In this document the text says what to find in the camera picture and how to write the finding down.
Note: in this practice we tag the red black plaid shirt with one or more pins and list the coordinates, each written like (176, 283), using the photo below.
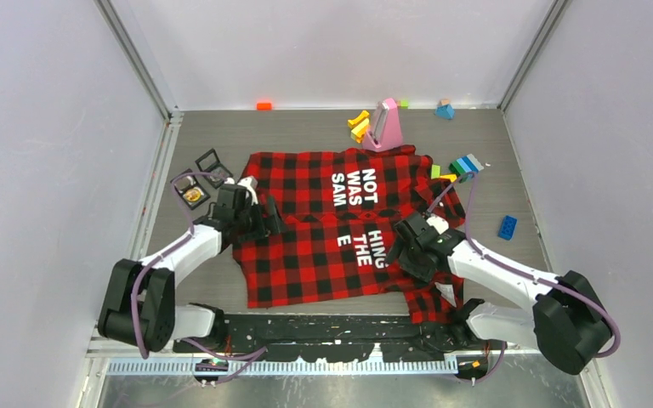
(339, 209)

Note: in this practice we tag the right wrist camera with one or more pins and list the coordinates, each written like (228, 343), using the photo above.
(440, 224)

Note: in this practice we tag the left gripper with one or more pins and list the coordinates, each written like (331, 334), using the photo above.
(275, 225)

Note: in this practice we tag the orange block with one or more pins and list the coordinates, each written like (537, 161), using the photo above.
(264, 105)

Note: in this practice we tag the blue lego brick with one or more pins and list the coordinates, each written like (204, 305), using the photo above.
(507, 228)

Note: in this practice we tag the stacked colourful bricks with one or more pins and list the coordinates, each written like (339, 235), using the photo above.
(465, 167)

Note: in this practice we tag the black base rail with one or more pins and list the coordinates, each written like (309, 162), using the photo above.
(336, 338)

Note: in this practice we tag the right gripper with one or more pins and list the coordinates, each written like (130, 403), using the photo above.
(421, 272)

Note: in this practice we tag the yellow toy blocks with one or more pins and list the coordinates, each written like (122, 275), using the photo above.
(359, 125)

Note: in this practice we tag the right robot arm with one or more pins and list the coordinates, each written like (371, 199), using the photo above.
(561, 316)

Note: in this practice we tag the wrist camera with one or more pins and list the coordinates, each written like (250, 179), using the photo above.
(250, 183)
(440, 224)

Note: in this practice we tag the blue wooden block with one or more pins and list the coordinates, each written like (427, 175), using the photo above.
(445, 110)

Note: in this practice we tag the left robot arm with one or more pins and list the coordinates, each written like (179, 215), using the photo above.
(139, 307)

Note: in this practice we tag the pink metronome box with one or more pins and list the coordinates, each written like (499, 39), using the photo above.
(384, 131)

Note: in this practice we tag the black display box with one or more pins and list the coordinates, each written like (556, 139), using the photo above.
(190, 191)
(217, 172)

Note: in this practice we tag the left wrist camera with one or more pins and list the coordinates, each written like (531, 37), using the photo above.
(250, 183)

